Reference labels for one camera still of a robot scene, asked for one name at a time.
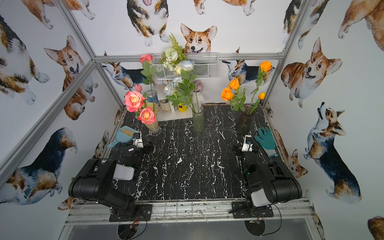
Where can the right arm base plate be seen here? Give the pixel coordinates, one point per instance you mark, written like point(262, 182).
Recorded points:
point(243, 209)

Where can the yellow fluted vase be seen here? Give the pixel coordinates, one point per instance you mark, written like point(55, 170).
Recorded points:
point(154, 128)

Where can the teal dustpan with brush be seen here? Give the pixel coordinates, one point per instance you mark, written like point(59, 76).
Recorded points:
point(124, 136)

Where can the white green artificial bouquet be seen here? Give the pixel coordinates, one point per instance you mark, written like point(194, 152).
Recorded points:
point(173, 55)

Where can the small pink potted flower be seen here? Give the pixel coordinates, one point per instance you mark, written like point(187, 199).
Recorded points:
point(199, 86)

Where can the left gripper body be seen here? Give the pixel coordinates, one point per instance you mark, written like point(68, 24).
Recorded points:
point(132, 149)

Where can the orange rose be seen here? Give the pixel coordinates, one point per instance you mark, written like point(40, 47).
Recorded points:
point(235, 84)
point(227, 94)
point(264, 72)

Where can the blue tin can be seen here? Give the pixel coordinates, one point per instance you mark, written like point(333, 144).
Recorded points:
point(152, 97)

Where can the pink rose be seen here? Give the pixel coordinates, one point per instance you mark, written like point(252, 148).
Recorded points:
point(147, 116)
point(134, 102)
point(148, 70)

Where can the purple glass vase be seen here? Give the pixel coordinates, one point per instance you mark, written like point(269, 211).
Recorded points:
point(243, 125)

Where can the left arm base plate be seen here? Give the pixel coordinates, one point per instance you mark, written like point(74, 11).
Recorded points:
point(139, 213)

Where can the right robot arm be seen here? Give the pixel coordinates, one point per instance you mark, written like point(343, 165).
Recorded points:
point(267, 183)

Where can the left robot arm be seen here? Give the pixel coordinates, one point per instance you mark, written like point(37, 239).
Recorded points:
point(94, 183)

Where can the orange tulip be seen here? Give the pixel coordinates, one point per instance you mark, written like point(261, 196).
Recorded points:
point(261, 97)

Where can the white wire basket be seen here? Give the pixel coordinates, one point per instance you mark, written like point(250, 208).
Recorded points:
point(206, 66)

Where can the teal rubber glove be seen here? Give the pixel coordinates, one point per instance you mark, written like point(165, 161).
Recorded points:
point(266, 140)

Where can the clear glass cylinder vase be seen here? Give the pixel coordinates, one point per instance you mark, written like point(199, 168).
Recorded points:
point(198, 118)

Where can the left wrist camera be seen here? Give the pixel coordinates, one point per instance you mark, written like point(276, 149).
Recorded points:
point(137, 140)

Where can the yellow bottle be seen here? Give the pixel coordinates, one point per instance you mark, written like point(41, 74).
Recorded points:
point(182, 108)

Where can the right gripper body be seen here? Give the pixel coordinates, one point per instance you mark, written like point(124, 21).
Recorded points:
point(247, 154)

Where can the white wooden shelf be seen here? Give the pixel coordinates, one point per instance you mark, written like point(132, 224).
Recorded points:
point(174, 113)

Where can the white rose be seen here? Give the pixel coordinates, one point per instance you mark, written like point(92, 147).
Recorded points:
point(179, 80)
point(186, 65)
point(169, 90)

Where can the cream rose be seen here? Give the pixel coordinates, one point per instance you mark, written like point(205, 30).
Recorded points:
point(178, 70)

